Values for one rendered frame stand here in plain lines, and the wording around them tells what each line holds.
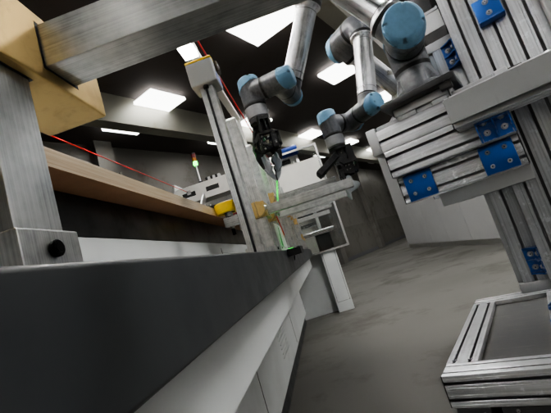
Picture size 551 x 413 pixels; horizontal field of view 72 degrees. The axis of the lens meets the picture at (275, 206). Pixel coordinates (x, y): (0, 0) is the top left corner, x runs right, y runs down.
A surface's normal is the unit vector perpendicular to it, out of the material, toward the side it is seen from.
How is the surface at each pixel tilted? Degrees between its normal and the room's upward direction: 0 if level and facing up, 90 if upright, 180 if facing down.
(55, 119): 180
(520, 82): 90
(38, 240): 90
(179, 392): 90
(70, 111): 180
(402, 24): 97
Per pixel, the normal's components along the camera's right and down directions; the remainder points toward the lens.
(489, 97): -0.55, 0.05
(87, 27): -0.12, -0.11
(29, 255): 0.95, -0.31
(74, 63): 0.29, 0.95
